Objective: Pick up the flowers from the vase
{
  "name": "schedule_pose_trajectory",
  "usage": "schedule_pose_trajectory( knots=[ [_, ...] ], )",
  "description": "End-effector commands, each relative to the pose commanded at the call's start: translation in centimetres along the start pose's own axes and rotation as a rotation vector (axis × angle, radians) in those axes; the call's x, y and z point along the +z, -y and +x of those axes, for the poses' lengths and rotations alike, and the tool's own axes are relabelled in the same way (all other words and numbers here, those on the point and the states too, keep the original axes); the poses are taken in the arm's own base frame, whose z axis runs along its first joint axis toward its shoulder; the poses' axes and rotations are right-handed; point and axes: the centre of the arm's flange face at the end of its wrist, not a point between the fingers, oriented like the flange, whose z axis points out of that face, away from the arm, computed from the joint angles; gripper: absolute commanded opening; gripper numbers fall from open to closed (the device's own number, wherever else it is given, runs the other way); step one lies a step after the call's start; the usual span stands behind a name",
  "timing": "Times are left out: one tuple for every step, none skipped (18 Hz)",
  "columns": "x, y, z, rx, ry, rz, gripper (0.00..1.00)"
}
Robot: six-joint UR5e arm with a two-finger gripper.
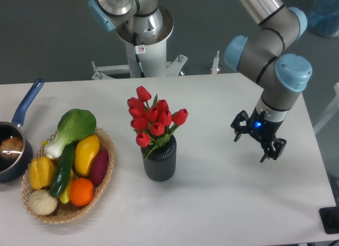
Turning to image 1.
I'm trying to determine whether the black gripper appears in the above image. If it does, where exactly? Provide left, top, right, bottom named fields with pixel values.
left=230, top=109, right=287, bottom=163

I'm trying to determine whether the red tulip bouquet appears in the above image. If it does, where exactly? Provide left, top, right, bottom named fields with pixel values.
left=127, top=86, right=189, bottom=158

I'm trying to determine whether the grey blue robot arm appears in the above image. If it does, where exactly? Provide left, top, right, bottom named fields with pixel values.
left=87, top=0, right=312, bottom=159

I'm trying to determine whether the dark grey ribbed vase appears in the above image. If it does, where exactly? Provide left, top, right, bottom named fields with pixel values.
left=141, top=135, right=177, bottom=182

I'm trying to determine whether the black device at edge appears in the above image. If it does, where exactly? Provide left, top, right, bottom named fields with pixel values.
left=319, top=206, right=338, bottom=234

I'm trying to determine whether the blue translucent container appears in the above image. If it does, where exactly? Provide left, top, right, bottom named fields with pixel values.
left=308, top=0, right=338, bottom=37

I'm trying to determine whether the purple sweet potato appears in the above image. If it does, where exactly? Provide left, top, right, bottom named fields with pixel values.
left=89, top=150, right=109, bottom=187

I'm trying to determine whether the yellow mango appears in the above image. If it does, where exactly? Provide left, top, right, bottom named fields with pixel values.
left=74, top=134, right=101, bottom=177

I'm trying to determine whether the green bok choy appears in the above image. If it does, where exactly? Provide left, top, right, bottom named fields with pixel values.
left=44, top=109, right=96, bottom=159

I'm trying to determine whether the orange fruit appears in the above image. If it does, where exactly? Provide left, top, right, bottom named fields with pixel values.
left=70, top=178, right=94, bottom=206

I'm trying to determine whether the yellow banana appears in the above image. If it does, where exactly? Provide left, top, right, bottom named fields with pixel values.
left=59, top=170, right=74, bottom=204

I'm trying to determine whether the green cucumber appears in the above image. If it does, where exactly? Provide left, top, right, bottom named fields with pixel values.
left=50, top=143, right=75, bottom=198

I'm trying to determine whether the woven wicker basket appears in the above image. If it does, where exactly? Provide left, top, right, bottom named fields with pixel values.
left=21, top=128, right=115, bottom=224

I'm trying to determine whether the yellow bell pepper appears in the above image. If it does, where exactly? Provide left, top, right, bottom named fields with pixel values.
left=30, top=156, right=56, bottom=190

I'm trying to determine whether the white steamed bun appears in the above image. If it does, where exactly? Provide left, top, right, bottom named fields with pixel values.
left=28, top=189, right=58, bottom=215

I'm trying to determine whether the brown bread in pan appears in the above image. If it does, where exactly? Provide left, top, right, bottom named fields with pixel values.
left=1, top=137, right=23, bottom=160

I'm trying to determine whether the white frame at right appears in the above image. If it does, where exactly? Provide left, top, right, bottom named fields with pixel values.
left=313, top=83, right=338, bottom=134

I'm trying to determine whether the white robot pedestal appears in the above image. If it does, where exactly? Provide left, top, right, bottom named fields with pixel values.
left=91, top=6, right=220, bottom=81

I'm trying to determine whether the blue handled saucepan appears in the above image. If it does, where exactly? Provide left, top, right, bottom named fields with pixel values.
left=1, top=78, right=44, bottom=183

